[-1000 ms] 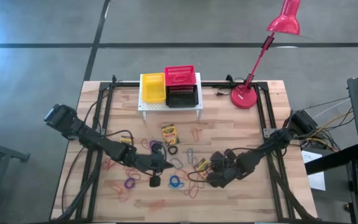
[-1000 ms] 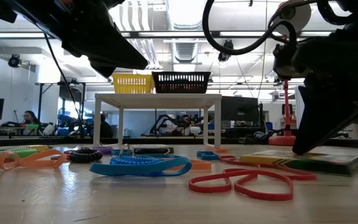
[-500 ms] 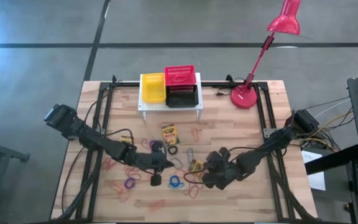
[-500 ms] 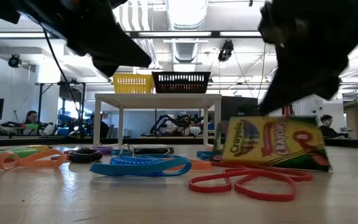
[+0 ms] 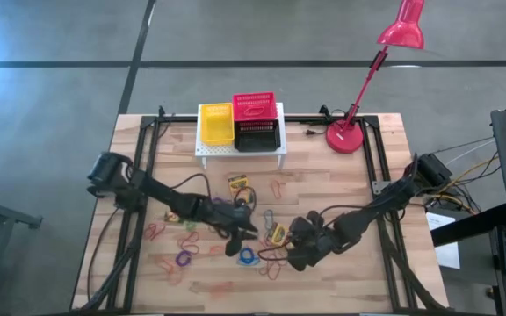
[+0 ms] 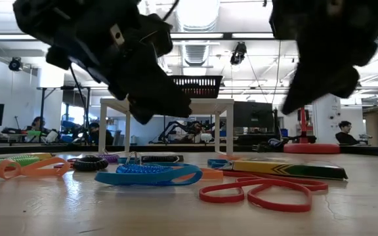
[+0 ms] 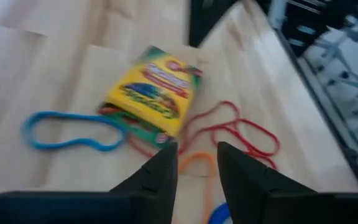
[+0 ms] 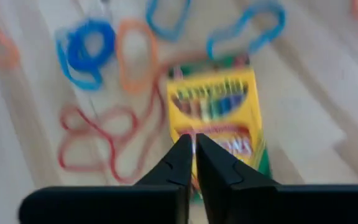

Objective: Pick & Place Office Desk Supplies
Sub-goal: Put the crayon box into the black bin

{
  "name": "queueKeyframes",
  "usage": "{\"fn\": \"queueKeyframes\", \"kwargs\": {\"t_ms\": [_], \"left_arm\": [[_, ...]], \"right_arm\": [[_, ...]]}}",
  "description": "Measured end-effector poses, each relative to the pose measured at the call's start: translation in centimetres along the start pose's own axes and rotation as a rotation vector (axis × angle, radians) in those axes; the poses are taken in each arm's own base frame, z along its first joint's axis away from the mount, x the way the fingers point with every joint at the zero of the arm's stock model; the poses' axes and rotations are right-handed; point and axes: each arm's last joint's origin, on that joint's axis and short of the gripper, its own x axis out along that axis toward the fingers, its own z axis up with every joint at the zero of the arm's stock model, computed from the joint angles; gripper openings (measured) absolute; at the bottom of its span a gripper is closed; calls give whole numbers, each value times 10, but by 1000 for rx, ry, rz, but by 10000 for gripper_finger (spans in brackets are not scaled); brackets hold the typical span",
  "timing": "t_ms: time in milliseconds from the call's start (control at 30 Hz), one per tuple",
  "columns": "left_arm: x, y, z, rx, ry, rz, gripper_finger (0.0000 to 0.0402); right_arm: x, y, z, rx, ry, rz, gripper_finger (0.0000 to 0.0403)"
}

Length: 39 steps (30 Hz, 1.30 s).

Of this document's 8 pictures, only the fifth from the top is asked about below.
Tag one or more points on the black plastic basket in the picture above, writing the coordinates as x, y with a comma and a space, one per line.
257, 137

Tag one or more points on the red rubber band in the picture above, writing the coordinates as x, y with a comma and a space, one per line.
190, 240
275, 275
158, 228

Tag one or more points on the white perforated shelf riser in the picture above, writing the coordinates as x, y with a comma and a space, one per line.
213, 150

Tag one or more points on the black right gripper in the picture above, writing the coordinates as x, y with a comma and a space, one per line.
314, 241

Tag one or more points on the white paper sheet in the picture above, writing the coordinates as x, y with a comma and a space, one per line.
446, 259

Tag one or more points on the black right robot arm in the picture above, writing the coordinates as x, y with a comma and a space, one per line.
380, 202

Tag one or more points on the red desk lamp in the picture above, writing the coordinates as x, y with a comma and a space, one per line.
345, 137

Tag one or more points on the light blue rubber band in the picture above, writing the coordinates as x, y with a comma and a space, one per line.
253, 263

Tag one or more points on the Crayola crayon box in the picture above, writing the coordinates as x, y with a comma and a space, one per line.
171, 217
238, 184
278, 233

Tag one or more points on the grey metal mounting plate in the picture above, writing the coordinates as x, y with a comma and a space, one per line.
378, 188

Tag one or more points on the red plastic basket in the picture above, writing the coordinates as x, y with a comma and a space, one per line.
255, 98

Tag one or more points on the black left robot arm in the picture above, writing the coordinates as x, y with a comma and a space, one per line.
161, 195

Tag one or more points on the yellow plastic basket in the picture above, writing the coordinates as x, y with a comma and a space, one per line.
217, 124

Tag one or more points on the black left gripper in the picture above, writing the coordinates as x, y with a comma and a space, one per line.
231, 217

